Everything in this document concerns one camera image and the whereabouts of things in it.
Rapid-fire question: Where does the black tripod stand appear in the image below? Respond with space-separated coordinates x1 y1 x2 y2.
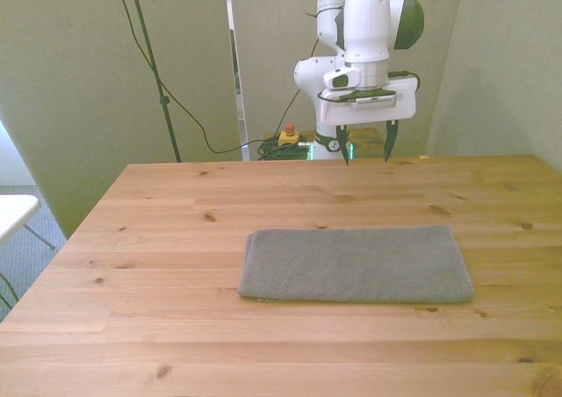
125 0 183 163

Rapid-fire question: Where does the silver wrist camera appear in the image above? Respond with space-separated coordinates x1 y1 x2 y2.
349 91 403 112

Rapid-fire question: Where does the yellow emergency stop button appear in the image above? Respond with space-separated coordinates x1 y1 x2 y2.
277 123 302 148

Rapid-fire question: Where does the small wooden side table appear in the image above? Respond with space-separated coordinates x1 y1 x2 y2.
263 127 392 161

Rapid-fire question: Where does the black tripod cable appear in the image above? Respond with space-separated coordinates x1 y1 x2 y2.
109 0 264 155

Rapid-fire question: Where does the white folding table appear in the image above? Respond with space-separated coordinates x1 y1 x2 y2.
0 193 56 251

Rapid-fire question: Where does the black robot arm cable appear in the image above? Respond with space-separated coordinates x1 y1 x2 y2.
277 5 346 135

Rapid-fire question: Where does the grey towel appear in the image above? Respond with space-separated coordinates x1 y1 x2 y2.
237 224 477 305

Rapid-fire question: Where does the thin black floor cable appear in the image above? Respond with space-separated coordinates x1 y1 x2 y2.
0 271 21 310

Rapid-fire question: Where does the coiled dark cable bundle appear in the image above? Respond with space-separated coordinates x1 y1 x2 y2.
256 135 311 162

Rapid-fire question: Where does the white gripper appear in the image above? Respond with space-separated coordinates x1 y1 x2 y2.
319 76 418 167

